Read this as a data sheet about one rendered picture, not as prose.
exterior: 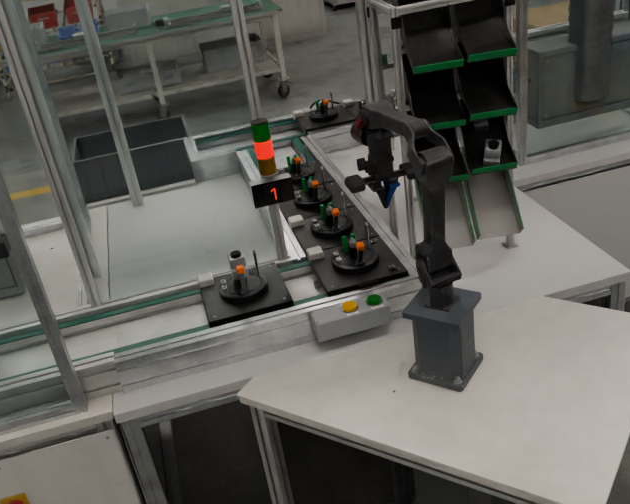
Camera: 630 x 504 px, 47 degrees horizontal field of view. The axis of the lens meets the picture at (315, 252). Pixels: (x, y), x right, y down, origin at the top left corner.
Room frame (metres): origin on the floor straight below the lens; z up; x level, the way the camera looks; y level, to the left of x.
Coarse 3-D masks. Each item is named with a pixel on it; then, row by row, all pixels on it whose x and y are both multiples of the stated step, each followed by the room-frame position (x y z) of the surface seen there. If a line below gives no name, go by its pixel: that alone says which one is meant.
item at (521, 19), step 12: (516, 0) 2.62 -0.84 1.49; (516, 12) 2.62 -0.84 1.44; (516, 24) 2.62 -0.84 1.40; (516, 36) 2.62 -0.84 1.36; (516, 60) 2.62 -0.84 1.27; (516, 72) 2.62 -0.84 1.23; (516, 84) 2.62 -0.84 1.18; (516, 96) 2.62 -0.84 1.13; (516, 120) 2.62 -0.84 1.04; (516, 132) 2.62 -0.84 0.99; (624, 132) 2.70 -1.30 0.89; (516, 144) 2.62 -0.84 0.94; (576, 144) 2.65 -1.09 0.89; (588, 144) 2.65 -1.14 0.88; (600, 144) 2.66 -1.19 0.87; (516, 156) 2.62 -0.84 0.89; (528, 156) 2.61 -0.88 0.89; (540, 156) 2.61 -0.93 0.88; (552, 156) 2.62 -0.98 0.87
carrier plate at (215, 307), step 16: (256, 272) 1.90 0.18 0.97; (272, 272) 1.88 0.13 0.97; (208, 288) 1.85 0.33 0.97; (272, 288) 1.79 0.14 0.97; (208, 304) 1.76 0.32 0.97; (224, 304) 1.75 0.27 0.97; (240, 304) 1.73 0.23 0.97; (256, 304) 1.72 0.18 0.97; (272, 304) 1.71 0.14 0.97; (288, 304) 1.71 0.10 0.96; (208, 320) 1.68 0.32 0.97; (224, 320) 1.67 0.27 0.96
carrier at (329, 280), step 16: (352, 240) 1.86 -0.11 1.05; (368, 240) 1.90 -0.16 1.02; (320, 256) 1.92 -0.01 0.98; (336, 256) 1.86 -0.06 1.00; (352, 256) 1.85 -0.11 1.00; (368, 256) 1.85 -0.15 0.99; (384, 256) 1.87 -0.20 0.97; (320, 272) 1.84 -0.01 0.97; (336, 272) 1.82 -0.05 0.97; (352, 272) 1.80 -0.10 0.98; (368, 272) 1.79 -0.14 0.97; (384, 272) 1.78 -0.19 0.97; (400, 272) 1.77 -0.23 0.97; (336, 288) 1.74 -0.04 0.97; (352, 288) 1.74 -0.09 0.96
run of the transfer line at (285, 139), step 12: (276, 120) 3.32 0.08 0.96; (288, 120) 3.33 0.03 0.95; (276, 132) 3.28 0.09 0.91; (288, 132) 3.25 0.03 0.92; (300, 132) 3.23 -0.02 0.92; (312, 132) 3.08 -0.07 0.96; (324, 132) 3.06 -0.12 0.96; (336, 132) 3.07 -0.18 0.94; (348, 132) 3.08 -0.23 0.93; (276, 144) 3.07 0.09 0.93; (288, 144) 3.08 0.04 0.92; (300, 144) 2.99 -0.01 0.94; (324, 144) 3.06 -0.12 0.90; (336, 144) 3.08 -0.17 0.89; (348, 144) 3.08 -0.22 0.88; (360, 144) 3.09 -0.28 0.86; (276, 156) 2.97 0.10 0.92
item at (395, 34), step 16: (368, 0) 2.12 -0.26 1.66; (384, 0) 2.12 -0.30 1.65; (432, 0) 1.96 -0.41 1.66; (448, 0) 1.96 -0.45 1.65; (464, 0) 1.97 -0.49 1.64; (512, 16) 2.00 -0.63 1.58; (512, 32) 2.00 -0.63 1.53; (400, 48) 1.94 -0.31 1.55; (400, 64) 1.94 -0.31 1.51; (512, 64) 2.00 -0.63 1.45; (400, 80) 1.94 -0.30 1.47; (512, 80) 2.00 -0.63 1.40; (384, 96) 2.10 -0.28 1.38; (400, 96) 1.94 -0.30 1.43; (512, 128) 2.00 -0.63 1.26; (512, 144) 2.00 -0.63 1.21; (512, 176) 2.00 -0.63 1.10; (416, 240) 1.94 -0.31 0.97; (512, 240) 2.00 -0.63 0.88
